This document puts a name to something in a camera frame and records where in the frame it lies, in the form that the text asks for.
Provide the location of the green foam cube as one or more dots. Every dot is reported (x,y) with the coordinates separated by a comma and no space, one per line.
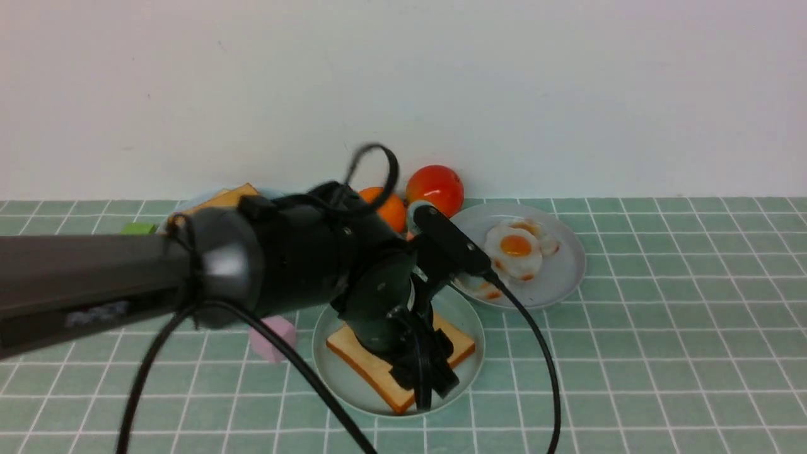
(138,228)

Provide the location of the fried egg toy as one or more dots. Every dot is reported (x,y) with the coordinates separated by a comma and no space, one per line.
(477,288)
(548,245)
(514,251)

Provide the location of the toast slice bottom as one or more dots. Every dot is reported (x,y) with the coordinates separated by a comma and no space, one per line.
(377,372)

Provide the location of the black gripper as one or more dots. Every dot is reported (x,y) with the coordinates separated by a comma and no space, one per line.
(392,318)

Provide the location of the light green plate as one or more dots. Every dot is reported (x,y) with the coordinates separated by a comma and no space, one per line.
(453,313)

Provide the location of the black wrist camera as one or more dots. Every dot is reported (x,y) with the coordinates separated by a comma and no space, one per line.
(442,251)

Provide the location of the fried egg toy front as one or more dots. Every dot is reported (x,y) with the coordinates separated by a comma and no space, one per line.
(477,288)

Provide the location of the green checkered tablecloth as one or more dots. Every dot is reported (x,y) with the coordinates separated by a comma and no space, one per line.
(687,336)

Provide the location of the fried egg toy back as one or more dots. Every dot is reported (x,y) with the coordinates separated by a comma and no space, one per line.
(548,245)

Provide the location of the grey plate with eggs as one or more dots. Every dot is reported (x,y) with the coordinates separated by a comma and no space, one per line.
(560,274)

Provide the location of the orange fruit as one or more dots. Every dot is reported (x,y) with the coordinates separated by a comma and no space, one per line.
(394,211)

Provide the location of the red apple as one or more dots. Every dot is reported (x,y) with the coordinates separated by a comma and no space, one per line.
(439,185)

